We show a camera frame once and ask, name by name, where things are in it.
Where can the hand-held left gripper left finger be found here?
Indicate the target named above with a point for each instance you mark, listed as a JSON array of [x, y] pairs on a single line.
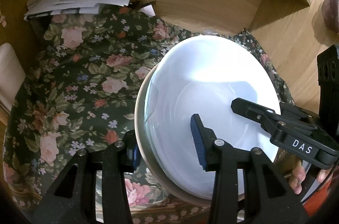
[[135, 157]]

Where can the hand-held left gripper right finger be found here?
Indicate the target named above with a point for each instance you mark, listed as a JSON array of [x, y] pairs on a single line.
[[197, 136]]

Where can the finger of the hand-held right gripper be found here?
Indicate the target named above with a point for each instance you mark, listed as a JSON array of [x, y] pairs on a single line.
[[251, 109], [299, 116]]

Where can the pink plate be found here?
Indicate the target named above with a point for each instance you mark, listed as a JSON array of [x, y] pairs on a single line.
[[140, 118]]

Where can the teal bowl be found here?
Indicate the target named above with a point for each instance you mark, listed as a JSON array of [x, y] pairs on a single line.
[[185, 62]]

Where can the person's right hand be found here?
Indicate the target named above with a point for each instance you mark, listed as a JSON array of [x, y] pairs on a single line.
[[296, 179]]

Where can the orange cloth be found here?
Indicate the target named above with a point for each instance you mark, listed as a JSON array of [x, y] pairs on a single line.
[[320, 200]]

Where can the small clear plastic piece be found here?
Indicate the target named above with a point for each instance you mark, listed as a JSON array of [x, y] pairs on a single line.
[[210, 32]]

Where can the floral tablecloth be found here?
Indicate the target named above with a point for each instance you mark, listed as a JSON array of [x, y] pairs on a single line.
[[79, 75]]

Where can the cream rectangular object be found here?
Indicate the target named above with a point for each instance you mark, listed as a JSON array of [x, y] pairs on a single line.
[[10, 75]]

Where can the stack of white papers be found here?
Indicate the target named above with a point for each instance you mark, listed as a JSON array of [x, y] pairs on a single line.
[[79, 0]]

